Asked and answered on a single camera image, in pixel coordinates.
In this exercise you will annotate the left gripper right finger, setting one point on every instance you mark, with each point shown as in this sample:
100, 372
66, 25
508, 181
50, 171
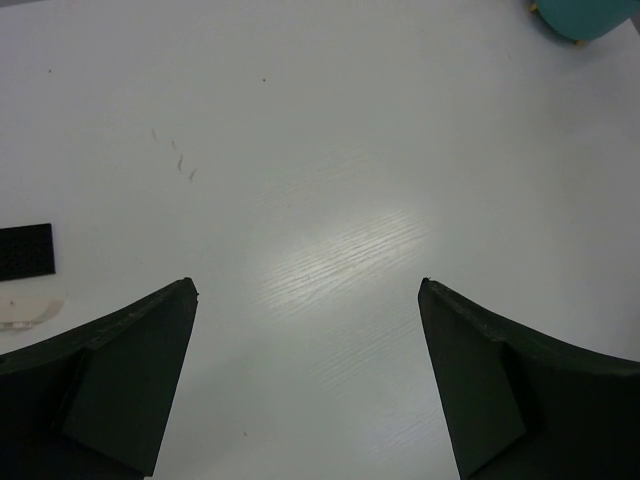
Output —
520, 404

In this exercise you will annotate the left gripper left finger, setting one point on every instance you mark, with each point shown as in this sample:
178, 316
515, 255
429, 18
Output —
94, 402

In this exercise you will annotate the black lego plate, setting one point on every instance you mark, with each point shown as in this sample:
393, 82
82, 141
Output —
27, 252

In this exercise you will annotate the teal divided round container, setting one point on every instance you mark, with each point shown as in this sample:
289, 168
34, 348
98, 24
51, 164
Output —
579, 22

